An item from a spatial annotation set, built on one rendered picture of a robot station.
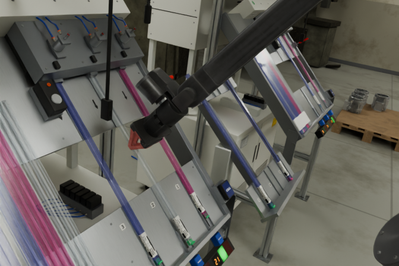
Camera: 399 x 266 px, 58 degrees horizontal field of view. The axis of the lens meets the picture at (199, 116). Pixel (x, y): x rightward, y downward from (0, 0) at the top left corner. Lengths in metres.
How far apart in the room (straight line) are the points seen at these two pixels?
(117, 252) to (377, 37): 7.58
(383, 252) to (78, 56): 0.77
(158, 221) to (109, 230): 0.14
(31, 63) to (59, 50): 0.07
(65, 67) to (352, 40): 7.51
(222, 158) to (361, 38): 7.00
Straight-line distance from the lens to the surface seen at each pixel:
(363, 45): 8.13
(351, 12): 8.11
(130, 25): 4.08
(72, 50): 0.94
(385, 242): 0.38
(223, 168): 1.31
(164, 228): 0.95
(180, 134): 1.09
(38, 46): 0.89
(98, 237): 0.84
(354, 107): 4.45
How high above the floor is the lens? 1.38
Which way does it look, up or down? 22 degrees down
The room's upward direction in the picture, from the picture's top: 8 degrees clockwise
